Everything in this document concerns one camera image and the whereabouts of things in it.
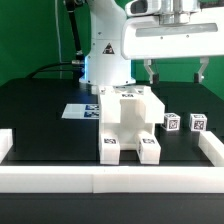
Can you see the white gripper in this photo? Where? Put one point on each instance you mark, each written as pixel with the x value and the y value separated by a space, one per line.
pixel 145 38

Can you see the white sheet with fiducial tags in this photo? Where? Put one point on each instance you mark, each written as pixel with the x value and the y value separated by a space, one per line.
pixel 81 111

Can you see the white chair back part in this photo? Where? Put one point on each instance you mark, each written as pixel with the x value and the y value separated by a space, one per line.
pixel 128 103

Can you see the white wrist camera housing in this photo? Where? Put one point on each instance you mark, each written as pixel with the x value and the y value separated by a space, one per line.
pixel 160 7

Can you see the white chair seat part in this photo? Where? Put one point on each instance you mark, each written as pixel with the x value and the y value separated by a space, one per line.
pixel 126 132

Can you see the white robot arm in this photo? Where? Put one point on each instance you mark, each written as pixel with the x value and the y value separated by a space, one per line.
pixel 105 65

